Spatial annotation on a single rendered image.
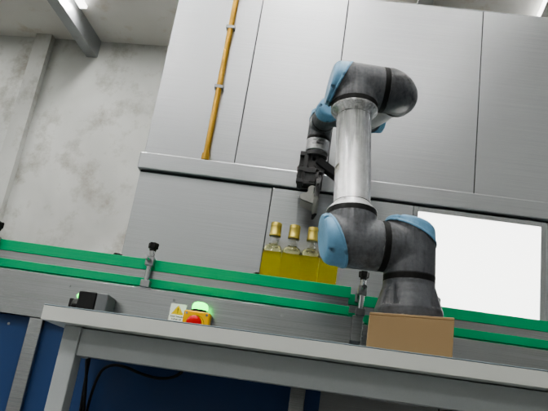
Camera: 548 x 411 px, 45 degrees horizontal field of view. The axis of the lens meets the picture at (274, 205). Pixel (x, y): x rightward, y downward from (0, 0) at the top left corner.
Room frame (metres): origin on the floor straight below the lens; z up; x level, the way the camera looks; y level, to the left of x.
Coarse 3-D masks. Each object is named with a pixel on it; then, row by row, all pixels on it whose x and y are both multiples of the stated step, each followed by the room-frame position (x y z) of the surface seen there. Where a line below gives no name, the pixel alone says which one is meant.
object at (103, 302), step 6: (78, 294) 1.76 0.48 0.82; (84, 294) 1.75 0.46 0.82; (90, 294) 1.75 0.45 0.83; (96, 294) 1.75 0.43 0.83; (102, 294) 1.75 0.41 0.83; (108, 294) 1.75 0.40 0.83; (78, 300) 1.75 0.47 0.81; (84, 300) 1.75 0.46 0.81; (90, 300) 1.75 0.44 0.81; (96, 300) 1.75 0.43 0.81; (102, 300) 1.75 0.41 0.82; (108, 300) 1.76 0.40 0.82; (114, 300) 1.81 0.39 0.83; (78, 306) 1.75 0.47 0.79; (84, 306) 1.75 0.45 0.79; (90, 306) 1.75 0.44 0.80; (96, 306) 1.75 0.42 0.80; (102, 306) 1.75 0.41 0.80; (108, 306) 1.77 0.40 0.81; (114, 306) 1.82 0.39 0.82
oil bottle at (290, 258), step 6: (288, 246) 1.93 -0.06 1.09; (294, 246) 1.93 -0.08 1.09; (282, 252) 1.93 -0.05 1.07; (288, 252) 1.92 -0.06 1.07; (294, 252) 1.92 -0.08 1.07; (300, 252) 1.93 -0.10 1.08; (282, 258) 1.92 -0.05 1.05; (288, 258) 1.92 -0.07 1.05; (294, 258) 1.92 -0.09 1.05; (282, 264) 1.92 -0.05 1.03; (288, 264) 1.92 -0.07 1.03; (294, 264) 1.92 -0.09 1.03; (282, 270) 1.92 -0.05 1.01; (288, 270) 1.92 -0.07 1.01; (294, 270) 1.92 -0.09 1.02; (282, 276) 1.92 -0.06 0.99; (288, 276) 1.92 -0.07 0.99; (294, 276) 1.92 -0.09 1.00
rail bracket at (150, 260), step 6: (150, 246) 1.81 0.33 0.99; (156, 246) 1.82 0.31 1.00; (150, 252) 1.82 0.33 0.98; (144, 258) 1.77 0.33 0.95; (150, 258) 1.81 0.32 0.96; (150, 264) 1.81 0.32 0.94; (150, 270) 1.82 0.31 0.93; (144, 276) 1.82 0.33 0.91; (144, 282) 1.81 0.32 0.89; (150, 282) 1.82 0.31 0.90; (144, 288) 1.82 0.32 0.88; (150, 288) 1.82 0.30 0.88
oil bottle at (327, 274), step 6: (324, 264) 1.91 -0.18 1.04; (318, 270) 1.92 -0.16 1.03; (324, 270) 1.91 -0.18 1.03; (330, 270) 1.91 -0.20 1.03; (336, 270) 1.91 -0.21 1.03; (318, 276) 1.91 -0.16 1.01; (324, 276) 1.91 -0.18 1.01; (330, 276) 1.91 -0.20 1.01; (336, 276) 1.91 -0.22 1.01; (324, 282) 1.91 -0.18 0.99; (330, 282) 1.91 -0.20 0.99
